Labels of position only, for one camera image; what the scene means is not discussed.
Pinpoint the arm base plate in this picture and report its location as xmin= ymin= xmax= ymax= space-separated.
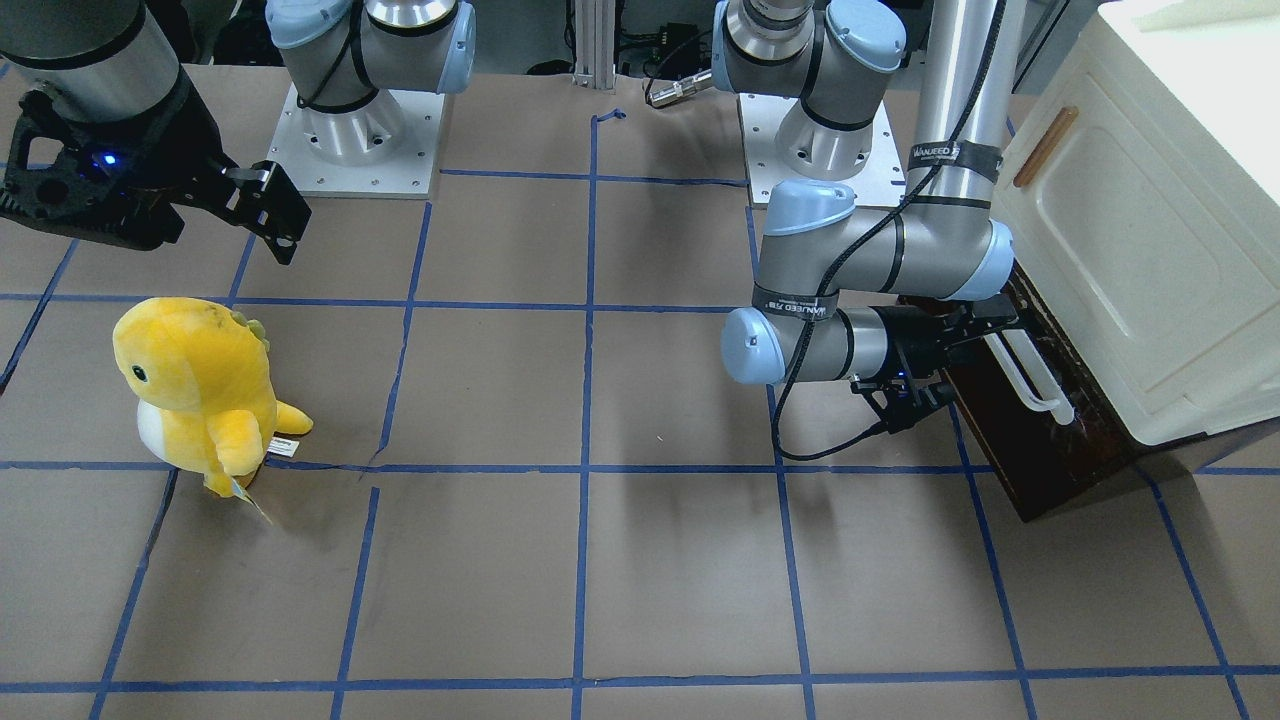
xmin=739 ymin=94 xmax=906 ymax=210
xmin=268 ymin=86 xmax=451 ymax=199

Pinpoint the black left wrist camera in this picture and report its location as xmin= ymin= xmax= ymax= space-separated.
xmin=851 ymin=372 xmax=957 ymax=436

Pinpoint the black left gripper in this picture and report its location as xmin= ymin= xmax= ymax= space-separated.
xmin=879 ymin=295 xmax=1021 ymax=384

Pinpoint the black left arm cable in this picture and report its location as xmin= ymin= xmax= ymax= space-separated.
xmin=772 ymin=0 xmax=1006 ymax=462

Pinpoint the dark brown wooden drawer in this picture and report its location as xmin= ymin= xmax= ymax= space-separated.
xmin=943 ymin=266 xmax=1152 ymax=521

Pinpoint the white drawer handle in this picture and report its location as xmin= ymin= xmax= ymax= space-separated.
xmin=983 ymin=328 xmax=1076 ymax=427

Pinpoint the wooden cabinet handle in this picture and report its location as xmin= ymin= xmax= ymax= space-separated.
xmin=1012 ymin=105 xmax=1080 ymax=188

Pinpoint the cream white cabinet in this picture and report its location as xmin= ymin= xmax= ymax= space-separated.
xmin=993 ymin=1 xmax=1279 ymax=445

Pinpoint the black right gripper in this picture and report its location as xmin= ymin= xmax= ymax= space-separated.
xmin=1 ymin=70 xmax=312 ymax=266

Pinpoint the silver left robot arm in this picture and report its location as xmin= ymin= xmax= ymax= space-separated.
xmin=712 ymin=1 xmax=1027 ymax=387

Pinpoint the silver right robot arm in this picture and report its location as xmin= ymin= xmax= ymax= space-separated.
xmin=3 ymin=1 xmax=477 ymax=265

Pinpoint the aluminium frame post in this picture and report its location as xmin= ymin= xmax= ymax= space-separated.
xmin=572 ymin=0 xmax=618 ymax=94

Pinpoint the yellow plush dinosaur toy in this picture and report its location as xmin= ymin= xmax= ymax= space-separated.
xmin=111 ymin=297 xmax=314 ymax=506

